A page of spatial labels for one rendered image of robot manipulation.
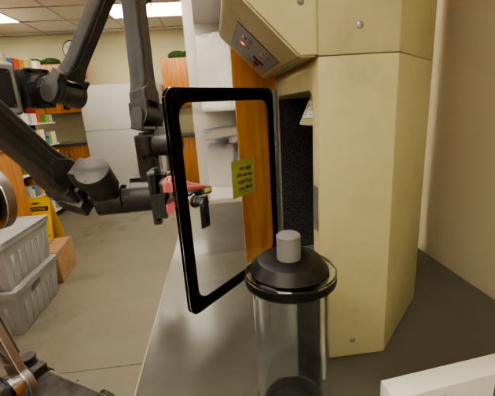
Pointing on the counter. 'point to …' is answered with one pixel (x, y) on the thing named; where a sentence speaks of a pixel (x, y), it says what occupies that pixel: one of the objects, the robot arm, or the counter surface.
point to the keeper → (315, 207)
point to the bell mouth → (307, 114)
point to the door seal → (186, 184)
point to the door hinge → (276, 158)
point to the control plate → (253, 48)
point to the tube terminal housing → (368, 157)
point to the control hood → (274, 29)
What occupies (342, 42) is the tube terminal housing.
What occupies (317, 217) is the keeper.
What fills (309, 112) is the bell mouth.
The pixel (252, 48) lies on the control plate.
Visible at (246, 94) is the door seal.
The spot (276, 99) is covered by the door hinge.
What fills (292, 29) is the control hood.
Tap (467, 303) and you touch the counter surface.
